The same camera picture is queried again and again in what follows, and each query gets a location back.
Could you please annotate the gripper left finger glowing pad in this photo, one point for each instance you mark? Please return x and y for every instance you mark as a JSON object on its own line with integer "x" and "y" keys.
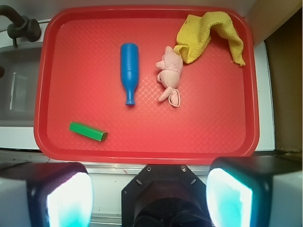
{"x": 45, "y": 195}

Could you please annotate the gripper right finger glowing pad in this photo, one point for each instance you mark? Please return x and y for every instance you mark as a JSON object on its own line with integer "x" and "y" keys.
{"x": 256, "y": 191}

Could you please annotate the blue plastic bottle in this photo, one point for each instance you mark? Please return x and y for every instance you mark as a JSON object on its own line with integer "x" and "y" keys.
{"x": 129, "y": 68}

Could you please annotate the green rectangular block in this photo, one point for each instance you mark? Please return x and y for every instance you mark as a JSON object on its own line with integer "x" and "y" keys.
{"x": 88, "y": 131}

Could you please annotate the red plastic tray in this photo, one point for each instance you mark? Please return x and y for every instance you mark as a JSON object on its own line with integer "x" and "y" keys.
{"x": 80, "y": 81}

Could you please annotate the white toy sink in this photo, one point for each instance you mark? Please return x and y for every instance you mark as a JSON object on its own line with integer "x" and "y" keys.
{"x": 18, "y": 87}

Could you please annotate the pink plush toy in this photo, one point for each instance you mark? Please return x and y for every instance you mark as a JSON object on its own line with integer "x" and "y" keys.
{"x": 170, "y": 67}

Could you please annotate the dark metal faucet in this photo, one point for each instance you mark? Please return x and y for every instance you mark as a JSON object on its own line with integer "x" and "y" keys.
{"x": 21, "y": 26}

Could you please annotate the yellow knitted cloth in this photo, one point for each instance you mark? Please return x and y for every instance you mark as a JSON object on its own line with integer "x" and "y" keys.
{"x": 195, "y": 35}

